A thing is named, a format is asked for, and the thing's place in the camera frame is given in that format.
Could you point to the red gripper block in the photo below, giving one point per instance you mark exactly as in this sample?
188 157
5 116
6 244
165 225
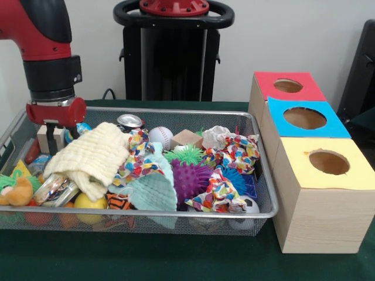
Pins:
55 112

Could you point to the cream yellow cloth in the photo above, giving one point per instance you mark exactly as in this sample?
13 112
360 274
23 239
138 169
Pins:
88 157

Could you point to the red black drink can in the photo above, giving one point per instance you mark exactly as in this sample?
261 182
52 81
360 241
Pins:
130 122

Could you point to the colourful patterned cloth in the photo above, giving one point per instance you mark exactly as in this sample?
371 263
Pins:
234 151
218 193
139 163

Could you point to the green spiky ball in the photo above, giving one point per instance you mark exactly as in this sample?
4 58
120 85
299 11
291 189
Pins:
188 155

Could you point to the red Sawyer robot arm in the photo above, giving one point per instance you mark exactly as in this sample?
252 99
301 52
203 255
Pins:
41 35

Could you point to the shallow clear mesh bin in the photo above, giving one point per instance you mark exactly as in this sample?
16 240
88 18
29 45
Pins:
266 199

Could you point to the wooden three-hole box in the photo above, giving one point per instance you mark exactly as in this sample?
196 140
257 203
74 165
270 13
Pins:
322 216

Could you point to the crushed silver drink can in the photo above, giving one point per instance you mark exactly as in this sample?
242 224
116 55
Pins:
55 190

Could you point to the brown plush bear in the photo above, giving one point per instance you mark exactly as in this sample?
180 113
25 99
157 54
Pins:
16 190

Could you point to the yellow ball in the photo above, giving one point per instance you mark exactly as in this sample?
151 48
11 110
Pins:
89 202

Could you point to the white baseball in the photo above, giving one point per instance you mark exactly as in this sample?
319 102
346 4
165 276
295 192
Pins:
161 137

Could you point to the mint green cloth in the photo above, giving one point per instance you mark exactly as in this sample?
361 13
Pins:
152 194

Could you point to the purple spiky ball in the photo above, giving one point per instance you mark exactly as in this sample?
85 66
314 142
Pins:
190 180

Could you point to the dark green table cloth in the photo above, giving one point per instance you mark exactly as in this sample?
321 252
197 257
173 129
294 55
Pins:
146 257

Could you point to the blue spiky ball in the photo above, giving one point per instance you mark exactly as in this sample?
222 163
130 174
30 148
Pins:
236 180

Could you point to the small soccer ball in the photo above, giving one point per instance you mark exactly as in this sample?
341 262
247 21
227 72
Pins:
246 215

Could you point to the black chair back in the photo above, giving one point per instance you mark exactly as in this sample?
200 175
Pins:
360 76

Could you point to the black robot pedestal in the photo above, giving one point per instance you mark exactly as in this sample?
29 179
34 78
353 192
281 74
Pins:
170 64

